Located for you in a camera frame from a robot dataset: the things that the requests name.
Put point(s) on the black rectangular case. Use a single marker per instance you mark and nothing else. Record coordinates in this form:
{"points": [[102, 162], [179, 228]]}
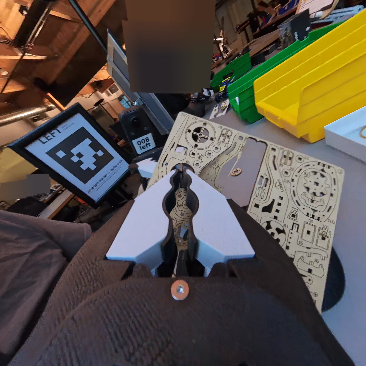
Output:
{"points": [[258, 60]]}

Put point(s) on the black handheld controller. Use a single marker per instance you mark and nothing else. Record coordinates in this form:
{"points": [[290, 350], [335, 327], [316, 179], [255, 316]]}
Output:
{"points": [[201, 95]]}

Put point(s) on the white cardboard box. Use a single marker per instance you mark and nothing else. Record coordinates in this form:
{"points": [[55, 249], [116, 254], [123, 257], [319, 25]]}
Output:
{"points": [[343, 143]]}

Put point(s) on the printed buggy picture card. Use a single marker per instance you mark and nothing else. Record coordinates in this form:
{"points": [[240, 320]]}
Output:
{"points": [[218, 110]]}

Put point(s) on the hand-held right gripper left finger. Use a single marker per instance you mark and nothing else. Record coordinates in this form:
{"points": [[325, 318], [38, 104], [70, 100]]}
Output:
{"points": [[143, 228]]}

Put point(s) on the black framed marker sign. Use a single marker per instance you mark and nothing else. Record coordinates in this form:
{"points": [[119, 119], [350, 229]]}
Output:
{"points": [[71, 154]]}

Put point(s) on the thin dark metal tool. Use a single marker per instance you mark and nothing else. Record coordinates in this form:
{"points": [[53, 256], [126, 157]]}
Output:
{"points": [[182, 263]]}

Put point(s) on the person's brown shirt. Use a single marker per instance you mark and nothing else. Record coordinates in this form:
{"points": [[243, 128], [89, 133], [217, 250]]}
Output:
{"points": [[34, 271]]}

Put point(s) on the nested yellow plastic bins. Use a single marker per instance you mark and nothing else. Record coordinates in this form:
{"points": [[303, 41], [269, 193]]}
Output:
{"points": [[314, 94]]}

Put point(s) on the black toy kit box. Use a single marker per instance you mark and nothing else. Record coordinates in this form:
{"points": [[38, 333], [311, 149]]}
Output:
{"points": [[294, 31]]}

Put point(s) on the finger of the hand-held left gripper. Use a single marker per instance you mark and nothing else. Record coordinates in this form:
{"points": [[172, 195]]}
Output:
{"points": [[148, 170]]}

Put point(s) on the nested green plastic bins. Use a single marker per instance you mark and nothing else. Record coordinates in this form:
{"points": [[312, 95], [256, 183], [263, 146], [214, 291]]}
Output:
{"points": [[246, 108]]}

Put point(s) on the blue yellow toy buggy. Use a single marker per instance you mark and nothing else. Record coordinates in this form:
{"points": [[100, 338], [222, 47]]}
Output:
{"points": [[224, 88]]}

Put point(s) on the laser-cut wooden parts sheet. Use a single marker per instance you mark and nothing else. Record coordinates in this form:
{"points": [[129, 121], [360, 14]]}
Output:
{"points": [[215, 164]]}

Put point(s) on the green plastic bin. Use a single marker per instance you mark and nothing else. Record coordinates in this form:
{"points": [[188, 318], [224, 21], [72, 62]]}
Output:
{"points": [[234, 71]]}

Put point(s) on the grey metal frame panel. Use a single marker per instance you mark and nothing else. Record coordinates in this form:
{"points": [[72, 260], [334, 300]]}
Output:
{"points": [[115, 63]]}

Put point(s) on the silver ventilation duct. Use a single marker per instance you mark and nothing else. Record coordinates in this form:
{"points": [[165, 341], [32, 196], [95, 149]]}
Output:
{"points": [[25, 114]]}

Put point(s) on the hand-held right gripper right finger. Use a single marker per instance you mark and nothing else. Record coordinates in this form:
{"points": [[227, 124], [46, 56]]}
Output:
{"points": [[220, 228]]}

